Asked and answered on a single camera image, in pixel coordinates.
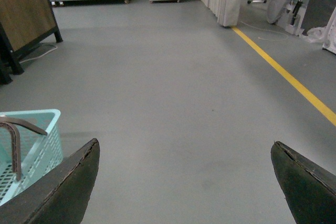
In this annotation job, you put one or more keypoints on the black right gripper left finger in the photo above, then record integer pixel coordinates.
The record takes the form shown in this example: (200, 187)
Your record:
(62, 195)

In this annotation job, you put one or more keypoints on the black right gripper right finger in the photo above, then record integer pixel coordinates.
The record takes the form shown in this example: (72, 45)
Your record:
(308, 188)

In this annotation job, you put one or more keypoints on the light blue plastic basket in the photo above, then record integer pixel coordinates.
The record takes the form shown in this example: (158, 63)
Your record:
(30, 148)

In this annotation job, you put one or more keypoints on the wooden panel black frame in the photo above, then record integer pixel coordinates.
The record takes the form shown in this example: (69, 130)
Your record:
(24, 23)

